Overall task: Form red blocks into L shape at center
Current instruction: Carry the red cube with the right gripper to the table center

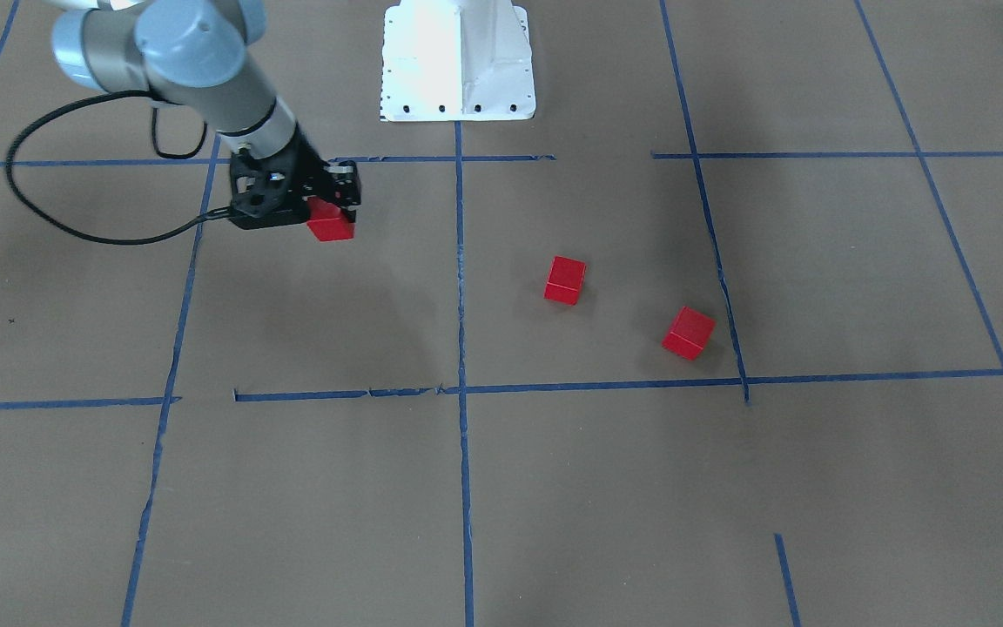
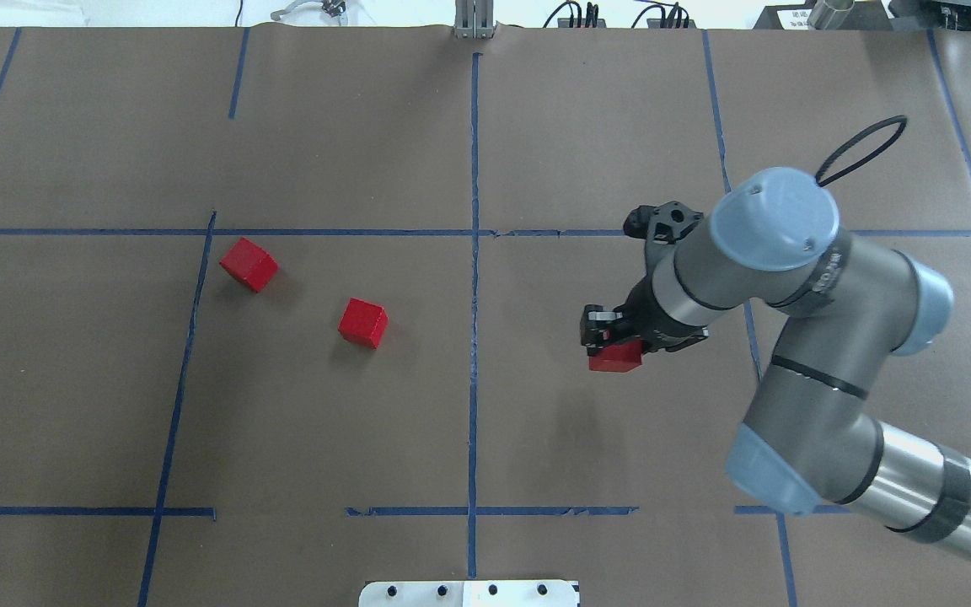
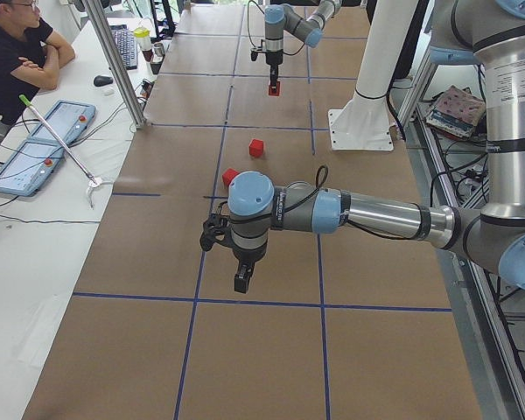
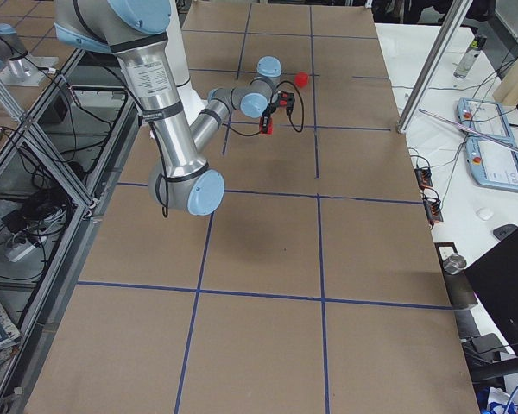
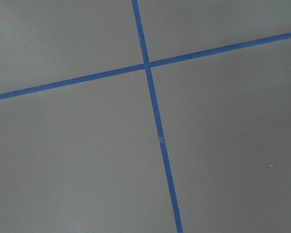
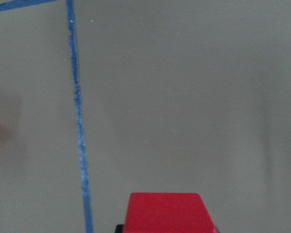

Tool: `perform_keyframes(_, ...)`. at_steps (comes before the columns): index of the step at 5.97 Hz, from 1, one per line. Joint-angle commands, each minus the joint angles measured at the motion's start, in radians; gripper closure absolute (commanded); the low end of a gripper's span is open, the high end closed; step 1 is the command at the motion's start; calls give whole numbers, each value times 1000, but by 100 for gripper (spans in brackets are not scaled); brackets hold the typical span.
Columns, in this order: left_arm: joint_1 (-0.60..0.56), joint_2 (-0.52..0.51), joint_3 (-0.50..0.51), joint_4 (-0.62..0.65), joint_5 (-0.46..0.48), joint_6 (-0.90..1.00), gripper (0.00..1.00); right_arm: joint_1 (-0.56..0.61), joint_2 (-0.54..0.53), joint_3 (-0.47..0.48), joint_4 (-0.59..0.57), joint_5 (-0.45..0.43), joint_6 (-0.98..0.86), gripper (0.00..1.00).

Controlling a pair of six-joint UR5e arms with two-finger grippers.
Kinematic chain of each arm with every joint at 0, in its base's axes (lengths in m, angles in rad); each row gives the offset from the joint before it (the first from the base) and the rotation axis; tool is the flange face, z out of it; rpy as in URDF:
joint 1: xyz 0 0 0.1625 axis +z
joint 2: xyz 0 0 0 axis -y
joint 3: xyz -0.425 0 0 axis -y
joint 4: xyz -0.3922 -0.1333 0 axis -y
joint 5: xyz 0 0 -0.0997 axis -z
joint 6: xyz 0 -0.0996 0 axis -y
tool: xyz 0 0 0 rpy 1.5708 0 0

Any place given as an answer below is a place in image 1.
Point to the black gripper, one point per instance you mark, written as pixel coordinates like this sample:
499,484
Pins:
308,168

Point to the red block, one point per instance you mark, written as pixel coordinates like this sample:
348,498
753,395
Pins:
690,332
565,280

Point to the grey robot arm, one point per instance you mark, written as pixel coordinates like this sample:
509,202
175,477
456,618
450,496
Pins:
195,54

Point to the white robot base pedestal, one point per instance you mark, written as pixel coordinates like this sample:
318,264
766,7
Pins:
444,61

